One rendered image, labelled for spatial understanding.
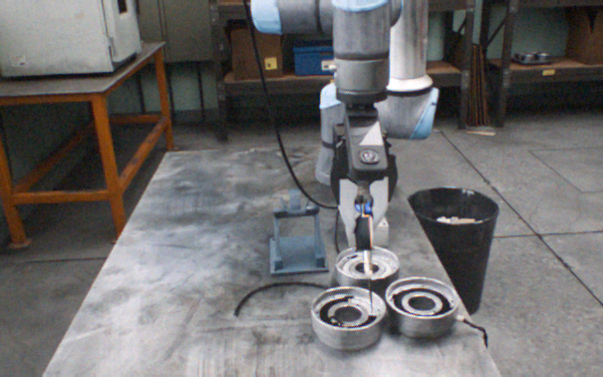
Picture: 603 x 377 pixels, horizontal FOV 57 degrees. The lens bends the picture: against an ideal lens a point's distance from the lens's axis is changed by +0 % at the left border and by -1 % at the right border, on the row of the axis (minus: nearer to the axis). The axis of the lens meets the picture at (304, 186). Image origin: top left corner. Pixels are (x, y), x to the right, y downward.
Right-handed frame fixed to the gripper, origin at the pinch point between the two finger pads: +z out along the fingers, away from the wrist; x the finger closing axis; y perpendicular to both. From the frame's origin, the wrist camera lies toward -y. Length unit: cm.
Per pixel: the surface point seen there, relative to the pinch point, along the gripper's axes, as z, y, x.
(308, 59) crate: 36, 349, -18
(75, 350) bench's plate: 13.3, -6.7, 42.1
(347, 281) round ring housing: 10.5, 1.9, 2.1
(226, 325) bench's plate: 13.3, -3.4, 20.9
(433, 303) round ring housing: 11.1, -4.7, -9.7
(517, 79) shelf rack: 55, 335, -175
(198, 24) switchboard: 10, 376, 64
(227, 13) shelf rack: -1, 340, 39
